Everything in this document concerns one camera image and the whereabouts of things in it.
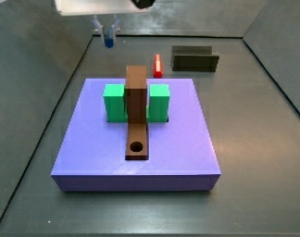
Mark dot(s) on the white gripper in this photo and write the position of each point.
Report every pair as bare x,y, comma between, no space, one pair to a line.
97,7

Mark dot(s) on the blue peg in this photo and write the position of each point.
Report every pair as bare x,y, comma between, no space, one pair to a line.
109,40

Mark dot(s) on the black angle fixture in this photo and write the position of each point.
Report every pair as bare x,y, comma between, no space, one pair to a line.
193,58

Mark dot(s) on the red peg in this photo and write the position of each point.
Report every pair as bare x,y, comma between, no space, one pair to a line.
157,67

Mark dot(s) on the left green block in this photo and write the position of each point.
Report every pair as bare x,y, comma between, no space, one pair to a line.
114,102

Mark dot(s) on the green block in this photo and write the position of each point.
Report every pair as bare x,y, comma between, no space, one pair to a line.
158,102
114,102

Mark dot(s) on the right green block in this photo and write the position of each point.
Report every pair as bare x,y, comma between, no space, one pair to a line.
158,102

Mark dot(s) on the purple base block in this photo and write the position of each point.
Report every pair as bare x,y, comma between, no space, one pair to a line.
158,156

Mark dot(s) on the brown L-shaped bracket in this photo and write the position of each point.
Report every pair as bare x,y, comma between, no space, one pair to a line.
136,99

